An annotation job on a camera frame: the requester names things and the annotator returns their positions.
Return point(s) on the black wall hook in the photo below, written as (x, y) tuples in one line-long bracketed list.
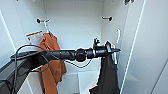
[(107, 18), (40, 21)]

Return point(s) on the black garment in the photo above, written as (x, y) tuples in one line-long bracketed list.
[(108, 76)]

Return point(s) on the white clothes hanger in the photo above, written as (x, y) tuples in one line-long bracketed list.
[(47, 28), (117, 35)]

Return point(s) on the dark door hinge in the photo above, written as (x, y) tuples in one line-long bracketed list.
[(128, 1)]

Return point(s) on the white wardrobe door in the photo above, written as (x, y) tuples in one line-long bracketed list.
[(5, 40), (150, 50)]

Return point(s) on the orange garment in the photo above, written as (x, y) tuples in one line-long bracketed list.
[(51, 41)]

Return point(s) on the white wardrobe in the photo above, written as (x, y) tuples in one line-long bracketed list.
[(76, 20)]

